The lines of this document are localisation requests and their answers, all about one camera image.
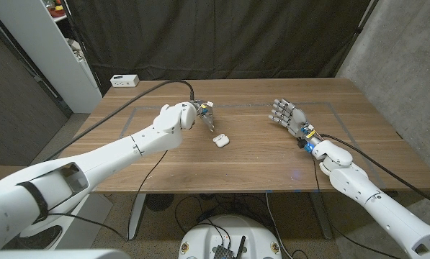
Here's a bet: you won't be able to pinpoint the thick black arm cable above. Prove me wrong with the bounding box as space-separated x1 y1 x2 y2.
320 133 430 212
43 79 196 163

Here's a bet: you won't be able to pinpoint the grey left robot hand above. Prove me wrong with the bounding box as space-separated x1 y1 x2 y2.
192 99 216 132

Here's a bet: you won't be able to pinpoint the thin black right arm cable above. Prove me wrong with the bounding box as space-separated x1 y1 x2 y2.
310 153 403 259

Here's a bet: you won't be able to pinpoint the white power strip box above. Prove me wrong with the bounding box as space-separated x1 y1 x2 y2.
109 74 140 88

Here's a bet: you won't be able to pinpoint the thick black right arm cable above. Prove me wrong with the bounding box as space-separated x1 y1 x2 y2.
320 133 430 212

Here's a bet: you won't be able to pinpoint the grey tape outline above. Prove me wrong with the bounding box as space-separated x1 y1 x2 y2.
119 101 387 190

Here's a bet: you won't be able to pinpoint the black round perforated disc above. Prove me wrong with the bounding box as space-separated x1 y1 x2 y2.
145 193 175 212

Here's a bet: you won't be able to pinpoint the white tall cabinet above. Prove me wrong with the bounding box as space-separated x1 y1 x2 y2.
0 0 104 114

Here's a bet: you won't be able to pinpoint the black antenna device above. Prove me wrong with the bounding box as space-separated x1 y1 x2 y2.
212 235 246 259

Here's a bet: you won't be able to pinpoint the black fabric curtain backdrop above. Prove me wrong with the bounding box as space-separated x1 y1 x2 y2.
66 0 377 94

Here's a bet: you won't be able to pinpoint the red items on shelf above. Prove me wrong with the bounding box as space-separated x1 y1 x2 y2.
48 4 66 18

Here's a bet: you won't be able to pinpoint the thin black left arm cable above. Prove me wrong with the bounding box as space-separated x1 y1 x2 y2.
47 150 169 242

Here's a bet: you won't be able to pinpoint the black floor cable loop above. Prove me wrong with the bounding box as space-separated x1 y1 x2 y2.
174 194 237 235

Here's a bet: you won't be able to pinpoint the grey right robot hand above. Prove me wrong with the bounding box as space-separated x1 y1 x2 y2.
268 99 311 137

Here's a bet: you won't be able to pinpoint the black arm strap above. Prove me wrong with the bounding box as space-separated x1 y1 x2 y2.
17 181 50 224

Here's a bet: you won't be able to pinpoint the grey table leg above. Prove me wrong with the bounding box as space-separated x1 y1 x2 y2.
308 192 334 241

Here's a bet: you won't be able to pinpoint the white floor cable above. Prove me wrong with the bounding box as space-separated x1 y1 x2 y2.
264 191 293 259

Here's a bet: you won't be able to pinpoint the white airpods case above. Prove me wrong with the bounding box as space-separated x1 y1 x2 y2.
212 133 230 149

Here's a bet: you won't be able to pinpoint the white robot torso base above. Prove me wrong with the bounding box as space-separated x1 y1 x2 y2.
178 214 283 259

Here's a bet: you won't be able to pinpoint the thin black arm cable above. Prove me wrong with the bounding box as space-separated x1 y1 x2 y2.
47 150 169 242
310 153 403 259

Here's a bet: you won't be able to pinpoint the white table leg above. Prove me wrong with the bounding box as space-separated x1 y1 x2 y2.
127 193 147 241

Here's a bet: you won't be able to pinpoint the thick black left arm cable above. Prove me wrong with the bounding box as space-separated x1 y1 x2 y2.
43 79 196 163

